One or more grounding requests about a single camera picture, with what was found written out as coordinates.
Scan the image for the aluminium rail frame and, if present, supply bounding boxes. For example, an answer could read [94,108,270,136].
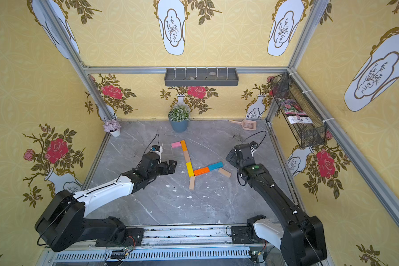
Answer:
[37,224,287,266]

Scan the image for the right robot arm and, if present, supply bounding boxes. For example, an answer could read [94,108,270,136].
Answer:
[226,142,328,266]

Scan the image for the flower seed packet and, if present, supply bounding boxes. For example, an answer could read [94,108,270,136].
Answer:
[277,98,313,124]

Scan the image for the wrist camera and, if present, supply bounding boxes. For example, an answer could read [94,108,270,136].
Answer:
[250,141,259,150]
[150,145,163,156]

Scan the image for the amber orange block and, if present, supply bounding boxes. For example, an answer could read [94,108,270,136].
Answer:
[180,140,187,152]

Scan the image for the teal block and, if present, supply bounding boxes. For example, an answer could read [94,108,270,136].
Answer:
[208,162,223,171]

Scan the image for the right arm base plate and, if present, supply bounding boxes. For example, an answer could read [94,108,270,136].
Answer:
[231,225,281,246]

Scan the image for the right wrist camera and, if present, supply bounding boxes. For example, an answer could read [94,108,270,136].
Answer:
[250,141,259,150]

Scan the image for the green plant in blue pot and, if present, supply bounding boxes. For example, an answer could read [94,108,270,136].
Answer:
[168,104,190,133]

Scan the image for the pink block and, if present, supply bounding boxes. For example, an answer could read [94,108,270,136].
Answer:
[171,141,181,149]

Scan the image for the red-orange block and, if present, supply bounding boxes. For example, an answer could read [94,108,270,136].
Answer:
[194,167,210,176]

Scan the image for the yellow block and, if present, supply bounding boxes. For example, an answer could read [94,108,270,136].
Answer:
[186,162,195,177]

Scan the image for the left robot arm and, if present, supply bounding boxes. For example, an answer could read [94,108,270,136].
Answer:
[34,152,177,252]

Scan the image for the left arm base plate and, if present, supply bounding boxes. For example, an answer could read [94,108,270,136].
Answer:
[95,227,145,247]

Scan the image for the grey wall shelf tray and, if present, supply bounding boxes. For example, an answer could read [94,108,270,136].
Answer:
[164,67,239,87]

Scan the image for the black wire basket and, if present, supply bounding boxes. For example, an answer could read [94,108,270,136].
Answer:
[270,73,327,148]

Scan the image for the pink flowers in white pot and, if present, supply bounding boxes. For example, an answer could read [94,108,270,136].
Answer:
[103,119,121,137]

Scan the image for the natural wood block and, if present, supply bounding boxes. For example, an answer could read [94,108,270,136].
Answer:
[189,176,195,190]
[218,168,232,178]
[183,150,191,163]

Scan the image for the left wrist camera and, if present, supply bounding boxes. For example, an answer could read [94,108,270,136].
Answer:
[150,145,163,156]

